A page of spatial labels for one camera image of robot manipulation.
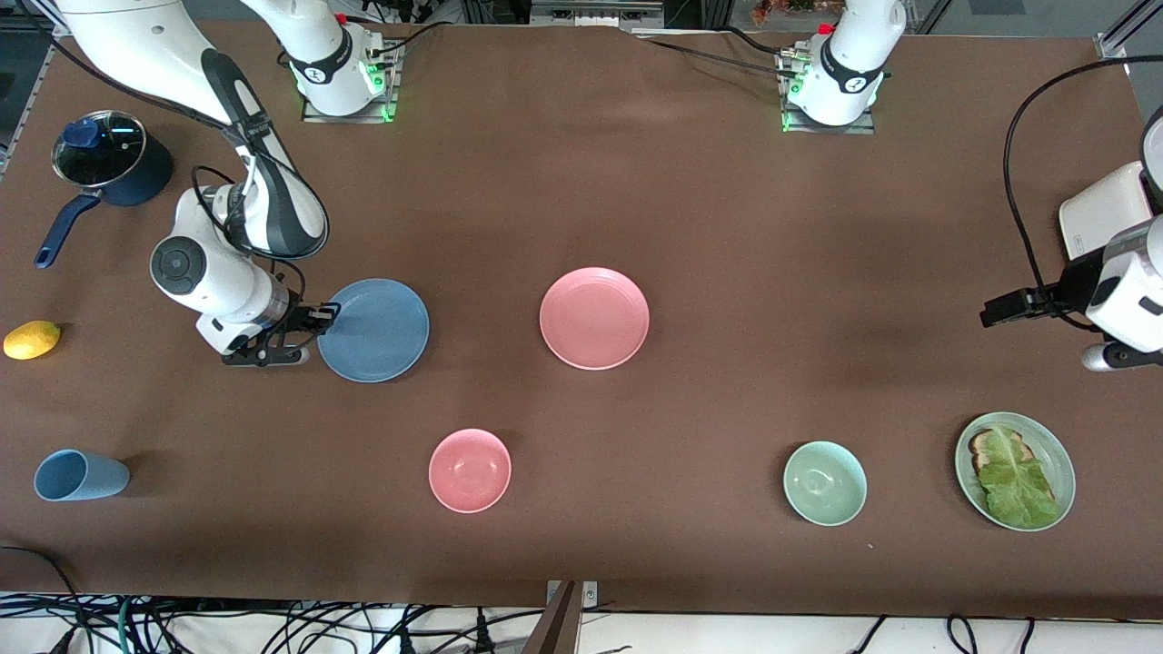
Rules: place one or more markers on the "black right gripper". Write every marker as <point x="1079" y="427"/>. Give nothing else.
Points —
<point x="297" y="317"/>

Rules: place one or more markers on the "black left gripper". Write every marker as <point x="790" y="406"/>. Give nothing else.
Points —
<point x="1065" y="292"/>

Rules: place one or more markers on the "blue plate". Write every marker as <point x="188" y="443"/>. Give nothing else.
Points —
<point x="377" y="336"/>

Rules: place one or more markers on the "pink plate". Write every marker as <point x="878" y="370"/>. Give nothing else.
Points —
<point x="595" y="318"/>

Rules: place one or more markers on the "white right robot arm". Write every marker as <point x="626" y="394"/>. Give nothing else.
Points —
<point x="209" y="272"/>

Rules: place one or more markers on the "white toaster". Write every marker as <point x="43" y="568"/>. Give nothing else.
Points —
<point x="1099" y="213"/>

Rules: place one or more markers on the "toasted bread slice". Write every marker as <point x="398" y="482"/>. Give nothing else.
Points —
<point x="979" y="445"/>

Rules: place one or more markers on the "green plate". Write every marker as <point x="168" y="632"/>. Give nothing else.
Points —
<point x="1056" y="454"/>

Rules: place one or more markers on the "green lettuce leaf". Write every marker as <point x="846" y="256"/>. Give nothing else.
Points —
<point x="1013" y="481"/>

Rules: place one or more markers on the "pink bowl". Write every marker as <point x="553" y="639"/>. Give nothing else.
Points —
<point x="470" y="470"/>

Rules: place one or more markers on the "dark blue saucepan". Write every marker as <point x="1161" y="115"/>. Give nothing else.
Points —
<point x="150" y="177"/>

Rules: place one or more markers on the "green bowl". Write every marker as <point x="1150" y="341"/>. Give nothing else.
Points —
<point x="825" y="483"/>

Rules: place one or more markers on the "glass lid blue knob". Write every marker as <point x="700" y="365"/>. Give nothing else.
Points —
<point x="114" y="156"/>

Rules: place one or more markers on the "blue cup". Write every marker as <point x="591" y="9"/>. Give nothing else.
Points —
<point x="82" y="475"/>

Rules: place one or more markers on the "aluminium corner profile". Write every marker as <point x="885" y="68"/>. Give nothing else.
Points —
<point x="1122" y="36"/>

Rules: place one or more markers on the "yellow lemon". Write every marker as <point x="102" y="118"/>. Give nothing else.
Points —
<point x="32" y="341"/>

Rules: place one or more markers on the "brown table cover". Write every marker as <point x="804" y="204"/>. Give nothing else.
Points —
<point x="727" y="200"/>

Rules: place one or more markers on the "black power plug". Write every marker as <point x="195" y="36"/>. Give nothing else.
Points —
<point x="483" y="636"/>
<point x="404" y="643"/>

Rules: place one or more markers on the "orange object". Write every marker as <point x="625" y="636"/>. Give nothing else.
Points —
<point x="800" y="7"/>

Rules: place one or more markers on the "aluminium table edge strip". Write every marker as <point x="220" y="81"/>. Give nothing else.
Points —
<point x="34" y="84"/>

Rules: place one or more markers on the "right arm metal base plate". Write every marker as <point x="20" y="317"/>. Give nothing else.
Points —
<point x="313" y="113"/>

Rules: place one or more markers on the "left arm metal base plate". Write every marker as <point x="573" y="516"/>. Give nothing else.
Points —
<point x="863" y="127"/>

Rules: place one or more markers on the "metal table bracket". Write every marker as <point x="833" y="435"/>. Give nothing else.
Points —
<point x="589" y="592"/>

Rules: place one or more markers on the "aluminium frame beam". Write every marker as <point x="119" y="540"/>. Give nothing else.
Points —
<point x="595" y="11"/>

